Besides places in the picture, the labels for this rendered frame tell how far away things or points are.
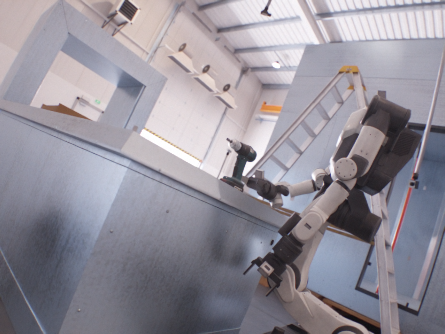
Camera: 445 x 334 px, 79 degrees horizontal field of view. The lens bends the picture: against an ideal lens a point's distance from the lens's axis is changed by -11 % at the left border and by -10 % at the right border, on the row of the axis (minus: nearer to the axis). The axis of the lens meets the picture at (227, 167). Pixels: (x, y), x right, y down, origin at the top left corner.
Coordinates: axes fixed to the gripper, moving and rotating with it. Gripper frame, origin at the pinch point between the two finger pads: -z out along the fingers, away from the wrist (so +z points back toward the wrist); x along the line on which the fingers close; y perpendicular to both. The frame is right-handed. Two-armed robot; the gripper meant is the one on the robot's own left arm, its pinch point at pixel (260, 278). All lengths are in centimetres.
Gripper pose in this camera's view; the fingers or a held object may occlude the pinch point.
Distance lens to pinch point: 112.6
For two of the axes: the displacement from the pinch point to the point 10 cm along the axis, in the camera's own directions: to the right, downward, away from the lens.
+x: -7.1, -6.3, 3.2
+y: -2.5, -2.0, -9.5
